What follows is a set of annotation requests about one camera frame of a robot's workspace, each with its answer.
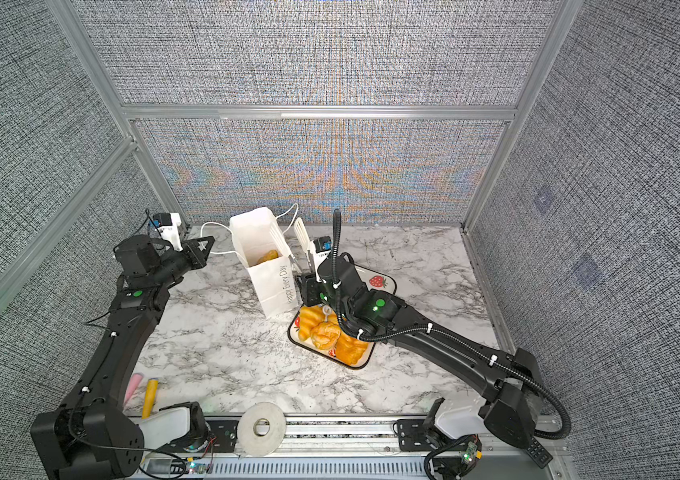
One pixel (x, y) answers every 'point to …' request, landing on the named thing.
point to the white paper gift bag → (273, 279)
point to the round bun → (325, 335)
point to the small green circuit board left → (197, 467)
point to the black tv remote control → (539, 453)
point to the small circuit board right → (469, 455)
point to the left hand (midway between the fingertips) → (214, 238)
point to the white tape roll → (255, 445)
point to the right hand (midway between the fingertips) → (302, 272)
